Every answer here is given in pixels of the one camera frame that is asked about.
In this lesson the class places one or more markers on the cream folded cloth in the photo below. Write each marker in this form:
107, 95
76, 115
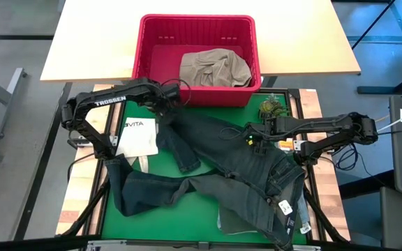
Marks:
138, 139

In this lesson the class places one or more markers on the wooden table top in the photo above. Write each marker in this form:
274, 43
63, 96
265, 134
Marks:
79, 195
326, 181

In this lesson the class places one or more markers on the black floor bar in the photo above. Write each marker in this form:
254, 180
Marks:
40, 167

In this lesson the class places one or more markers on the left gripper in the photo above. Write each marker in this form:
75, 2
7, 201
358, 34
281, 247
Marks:
166, 97

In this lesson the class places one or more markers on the grey metal table leg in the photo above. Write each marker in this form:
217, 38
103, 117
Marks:
5, 94

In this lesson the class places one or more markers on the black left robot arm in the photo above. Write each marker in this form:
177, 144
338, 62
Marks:
110, 96

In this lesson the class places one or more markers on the large red plastic laundry bin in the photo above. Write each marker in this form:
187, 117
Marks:
194, 31

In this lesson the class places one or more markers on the khaki crumpled garment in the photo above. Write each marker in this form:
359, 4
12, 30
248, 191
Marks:
215, 68

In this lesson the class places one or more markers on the dark green hooded sweatshirt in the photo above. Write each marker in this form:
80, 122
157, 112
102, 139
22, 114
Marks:
236, 219

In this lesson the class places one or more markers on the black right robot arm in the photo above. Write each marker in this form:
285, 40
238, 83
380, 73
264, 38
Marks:
326, 122

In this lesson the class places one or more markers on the dark blue denim jeans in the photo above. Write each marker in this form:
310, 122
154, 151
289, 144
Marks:
239, 160

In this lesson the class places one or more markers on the white paper garment tag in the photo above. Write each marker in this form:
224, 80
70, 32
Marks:
285, 207

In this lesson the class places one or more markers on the light wood table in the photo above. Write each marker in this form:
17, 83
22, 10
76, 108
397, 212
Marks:
291, 35

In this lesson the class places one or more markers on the potted succulent plant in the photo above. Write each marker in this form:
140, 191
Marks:
272, 104

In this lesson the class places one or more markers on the black table edge rail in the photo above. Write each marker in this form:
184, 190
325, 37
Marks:
152, 241

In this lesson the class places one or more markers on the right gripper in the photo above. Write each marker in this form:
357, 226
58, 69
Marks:
262, 132

